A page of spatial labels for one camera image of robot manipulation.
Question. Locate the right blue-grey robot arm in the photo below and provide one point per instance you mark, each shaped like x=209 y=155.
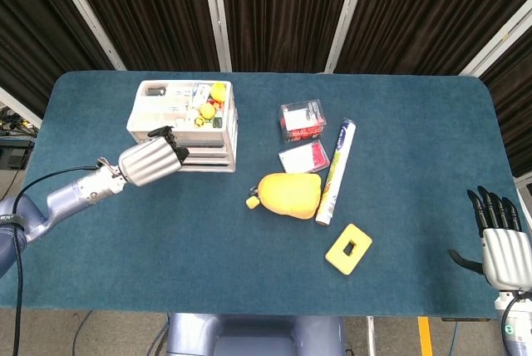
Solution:
x=521 y=331

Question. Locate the dark brown curtain panel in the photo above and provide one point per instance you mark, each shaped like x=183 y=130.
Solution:
x=154 y=11
x=282 y=11
x=33 y=19
x=428 y=6
x=517 y=115

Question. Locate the small black item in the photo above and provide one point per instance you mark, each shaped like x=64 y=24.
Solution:
x=154 y=91

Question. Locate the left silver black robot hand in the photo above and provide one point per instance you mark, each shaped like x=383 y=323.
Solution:
x=149 y=162

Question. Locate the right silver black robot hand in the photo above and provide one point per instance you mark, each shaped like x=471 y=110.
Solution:
x=507 y=258

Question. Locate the small red item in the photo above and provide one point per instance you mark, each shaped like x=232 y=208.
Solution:
x=215 y=103

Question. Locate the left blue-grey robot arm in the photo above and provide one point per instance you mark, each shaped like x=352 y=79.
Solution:
x=70 y=194

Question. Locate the yellow foam rectangular frame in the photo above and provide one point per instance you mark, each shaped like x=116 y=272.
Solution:
x=338 y=258

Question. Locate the white printed tube roll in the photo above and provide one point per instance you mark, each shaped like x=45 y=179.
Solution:
x=336 y=173

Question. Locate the white plastic drawer organizer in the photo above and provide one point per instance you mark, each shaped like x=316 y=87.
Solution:
x=208 y=152

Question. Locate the red packet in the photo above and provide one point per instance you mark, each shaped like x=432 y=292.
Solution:
x=301 y=158

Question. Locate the white plastic block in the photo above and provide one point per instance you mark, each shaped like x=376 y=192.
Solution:
x=201 y=92

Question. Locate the small yellow pouch charm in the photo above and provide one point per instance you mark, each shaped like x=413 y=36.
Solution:
x=252 y=203

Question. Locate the white table leg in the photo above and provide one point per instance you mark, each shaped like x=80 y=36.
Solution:
x=370 y=337

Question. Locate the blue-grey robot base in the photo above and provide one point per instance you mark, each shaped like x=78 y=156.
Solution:
x=253 y=335

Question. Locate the white metal frame post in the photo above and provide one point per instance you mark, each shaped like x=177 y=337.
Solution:
x=498 y=40
x=16 y=104
x=345 y=19
x=216 y=19
x=85 y=13

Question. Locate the blue felt table cover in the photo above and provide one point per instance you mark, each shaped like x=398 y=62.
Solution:
x=208 y=256

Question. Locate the tall clear box red contents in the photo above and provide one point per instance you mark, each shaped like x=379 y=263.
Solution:
x=302 y=121

